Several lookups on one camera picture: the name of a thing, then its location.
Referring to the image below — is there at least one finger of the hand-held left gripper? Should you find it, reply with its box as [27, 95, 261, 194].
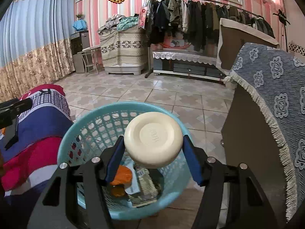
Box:
[4, 118, 19, 151]
[0, 98, 33, 128]

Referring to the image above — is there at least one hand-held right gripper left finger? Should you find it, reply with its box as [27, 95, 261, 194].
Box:
[27, 135, 125, 229]

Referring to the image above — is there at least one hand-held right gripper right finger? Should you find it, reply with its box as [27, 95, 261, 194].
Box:
[182, 135, 278, 229]

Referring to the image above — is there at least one orange plastic bag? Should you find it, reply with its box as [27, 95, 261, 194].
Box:
[110, 165, 132, 197]

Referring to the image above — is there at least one white teal box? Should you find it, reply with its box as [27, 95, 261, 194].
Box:
[124, 164, 141, 195]

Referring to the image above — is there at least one light blue plastic basket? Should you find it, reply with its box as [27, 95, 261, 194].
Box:
[57, 102, 192, 221]

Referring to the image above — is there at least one cream round disc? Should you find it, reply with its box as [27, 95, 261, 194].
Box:
[124, 112, 184, 169]

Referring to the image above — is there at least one striped blue red blanket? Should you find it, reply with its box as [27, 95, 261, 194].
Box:
[0, 84, 74, 206]

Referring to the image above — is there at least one grey striped packet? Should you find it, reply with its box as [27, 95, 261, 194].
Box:
[131, 168, 160, 208]

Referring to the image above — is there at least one brown wooden cabinet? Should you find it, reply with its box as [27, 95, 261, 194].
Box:
[221, 83, 293, 220]

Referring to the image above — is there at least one blue floral curtain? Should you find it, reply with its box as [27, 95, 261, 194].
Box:
[0, 0, 77, 101]

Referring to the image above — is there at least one grey water dispenser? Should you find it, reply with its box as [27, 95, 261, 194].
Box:
[70, 30, 91, 74]

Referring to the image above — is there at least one small folding table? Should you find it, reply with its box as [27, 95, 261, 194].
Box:
[77, 46, 102, 75]

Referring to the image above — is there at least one low cabinet with lace cover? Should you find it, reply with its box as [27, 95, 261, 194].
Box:
[152, 51, 227, 81]

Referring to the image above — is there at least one cabinet with patterned cover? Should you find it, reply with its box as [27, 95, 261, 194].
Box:
[99, 26, 148, 75]

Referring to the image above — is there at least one blue bag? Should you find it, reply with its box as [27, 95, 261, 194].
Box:
[73, 20, 89, 32]

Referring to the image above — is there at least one blue patterned fringed cloth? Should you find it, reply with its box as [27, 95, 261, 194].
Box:
[223, 42, 305, 221]

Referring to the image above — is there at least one red white printed box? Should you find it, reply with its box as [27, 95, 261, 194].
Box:
[163, 39, 192, 50]

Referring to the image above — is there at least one pile of grey clothes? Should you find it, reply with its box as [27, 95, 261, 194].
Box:
[97, 14, 124, 34]

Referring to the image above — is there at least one brown board with white cover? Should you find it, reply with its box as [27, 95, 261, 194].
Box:
[217, 18, 280, 70]

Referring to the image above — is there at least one teal knitted cloth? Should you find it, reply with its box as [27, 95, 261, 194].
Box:
[116, 17, 140, 31]

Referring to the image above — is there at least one row of hanging clothes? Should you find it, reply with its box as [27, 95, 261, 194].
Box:
[149, 0, 275, 52]

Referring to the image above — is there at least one pink hanging bag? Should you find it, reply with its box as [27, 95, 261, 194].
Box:
[138, 5, 149, 29]

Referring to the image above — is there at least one black wall hanger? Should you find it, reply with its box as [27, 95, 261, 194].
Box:
[273, 9, 291, 50]

